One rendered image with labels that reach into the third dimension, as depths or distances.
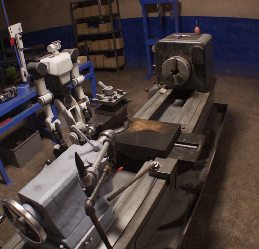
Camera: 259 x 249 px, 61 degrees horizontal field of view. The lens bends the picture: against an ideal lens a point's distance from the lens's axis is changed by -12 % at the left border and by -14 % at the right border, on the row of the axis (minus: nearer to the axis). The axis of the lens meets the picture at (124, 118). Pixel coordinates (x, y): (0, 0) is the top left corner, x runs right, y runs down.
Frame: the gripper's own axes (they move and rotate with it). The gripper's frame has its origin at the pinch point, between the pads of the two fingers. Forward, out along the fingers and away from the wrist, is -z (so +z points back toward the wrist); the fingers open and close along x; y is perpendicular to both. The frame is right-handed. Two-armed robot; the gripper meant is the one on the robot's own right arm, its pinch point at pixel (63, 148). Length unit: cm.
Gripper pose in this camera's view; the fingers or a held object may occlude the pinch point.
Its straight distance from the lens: 229.8
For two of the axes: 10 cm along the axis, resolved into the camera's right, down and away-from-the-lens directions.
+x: 8.1, -0.4, -5.8
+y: 5.1, -4.4, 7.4
